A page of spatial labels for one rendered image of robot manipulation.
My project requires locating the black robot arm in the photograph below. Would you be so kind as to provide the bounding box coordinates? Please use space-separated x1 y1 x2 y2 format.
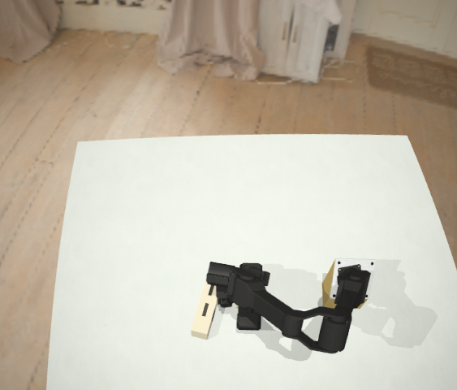
206 262 371 354

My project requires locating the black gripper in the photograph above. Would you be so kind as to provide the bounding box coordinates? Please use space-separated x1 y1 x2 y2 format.
237 263 262 331

